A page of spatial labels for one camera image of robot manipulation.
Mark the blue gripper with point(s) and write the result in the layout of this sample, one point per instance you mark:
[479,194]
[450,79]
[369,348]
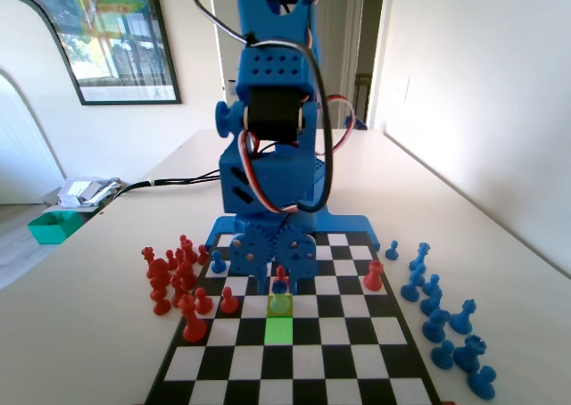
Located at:
[273,252]

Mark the blue chess pawn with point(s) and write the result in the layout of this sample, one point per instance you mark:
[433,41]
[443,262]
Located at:
[217,263]
[279,302]
[432,284]
[482,382]
[391,250]
[443,355]

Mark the blue SO-100 robot arm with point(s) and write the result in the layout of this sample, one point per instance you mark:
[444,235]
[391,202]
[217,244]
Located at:
[276,66]

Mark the red chess pawn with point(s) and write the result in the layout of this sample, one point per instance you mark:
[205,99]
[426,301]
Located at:
[229,301]
[203,254]
[281,272]
[171,259]
[203,302]
[160,304]

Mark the red chess bishop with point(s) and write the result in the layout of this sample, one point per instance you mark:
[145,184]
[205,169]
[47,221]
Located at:
[184,269]
[187,249]

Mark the red piece board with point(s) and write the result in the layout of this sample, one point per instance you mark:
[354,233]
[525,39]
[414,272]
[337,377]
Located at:
[374,276]

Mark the blue chess bishop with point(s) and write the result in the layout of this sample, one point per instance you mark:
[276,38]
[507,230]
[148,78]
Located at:
[410,289]
[432,303]

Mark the blue chess queen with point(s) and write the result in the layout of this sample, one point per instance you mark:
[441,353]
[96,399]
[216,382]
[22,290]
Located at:
[421,255]

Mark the blue chess knight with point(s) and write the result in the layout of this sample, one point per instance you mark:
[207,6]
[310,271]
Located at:
[436,325]

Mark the blue chess rook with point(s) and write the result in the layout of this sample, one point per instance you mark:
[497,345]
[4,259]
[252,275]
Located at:
[470,355]

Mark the black and white chessboard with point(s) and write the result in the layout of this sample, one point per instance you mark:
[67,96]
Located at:
[348,333]

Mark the blue chair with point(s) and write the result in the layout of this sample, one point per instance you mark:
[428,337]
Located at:
[360,124]

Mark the green plastic box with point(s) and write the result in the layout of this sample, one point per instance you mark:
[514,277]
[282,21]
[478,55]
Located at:
[53,228]

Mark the black framed poster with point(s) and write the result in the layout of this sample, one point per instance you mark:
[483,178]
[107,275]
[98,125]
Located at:
[120,43]

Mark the white arched panel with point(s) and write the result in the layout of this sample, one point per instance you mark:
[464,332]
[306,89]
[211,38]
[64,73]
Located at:
[27,110]

